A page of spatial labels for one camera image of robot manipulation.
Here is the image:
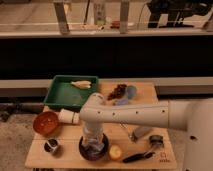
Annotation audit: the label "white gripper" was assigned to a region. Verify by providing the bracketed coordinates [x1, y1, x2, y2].
[83, 122, 102, 143]

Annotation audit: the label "blue towel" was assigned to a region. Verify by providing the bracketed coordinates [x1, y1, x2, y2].
[82, 139, 104, 155]

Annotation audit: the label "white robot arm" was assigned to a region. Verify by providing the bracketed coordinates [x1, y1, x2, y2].
[80, 93, 213, 171]

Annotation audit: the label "wooden table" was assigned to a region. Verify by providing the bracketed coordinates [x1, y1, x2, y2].
[24, 81, 178, 171]

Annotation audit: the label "purple bowl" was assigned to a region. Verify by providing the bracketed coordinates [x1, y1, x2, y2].
[78, 135, 109, 161]

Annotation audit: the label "white cup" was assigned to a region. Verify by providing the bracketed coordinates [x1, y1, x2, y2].
[58, 109, 79, 125]

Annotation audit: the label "yellow apple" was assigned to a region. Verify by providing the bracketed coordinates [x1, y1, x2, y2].
[109, 145, 122, 160]

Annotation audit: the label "metal spoon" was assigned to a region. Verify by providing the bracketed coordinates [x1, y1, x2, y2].
[120, 123, 136, 142]

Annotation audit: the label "small metal cup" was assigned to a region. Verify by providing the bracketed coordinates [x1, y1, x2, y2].
[44, 138, 59, 155]

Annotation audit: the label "green plastic tray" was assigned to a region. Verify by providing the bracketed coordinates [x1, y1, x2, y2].
[44, 75, 98, 111]

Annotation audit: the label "banana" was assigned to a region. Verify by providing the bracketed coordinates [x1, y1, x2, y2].
[71, 81, 91, 89]

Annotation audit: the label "dark red grapes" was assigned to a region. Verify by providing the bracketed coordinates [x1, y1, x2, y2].
[107, 84, 127, 100]

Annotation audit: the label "orange bowl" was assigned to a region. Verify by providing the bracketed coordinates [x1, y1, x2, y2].
[33, 111, 59, 136]

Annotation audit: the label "grey sponge block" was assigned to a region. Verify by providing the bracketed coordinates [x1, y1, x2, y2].
[132, 126, 152, 140]

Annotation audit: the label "dark round tin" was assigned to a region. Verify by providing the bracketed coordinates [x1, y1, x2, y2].
[149, 135, 164, 147]

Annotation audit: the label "black handled tool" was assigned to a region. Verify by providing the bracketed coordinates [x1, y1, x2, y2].
[122, 152, 154, 163]

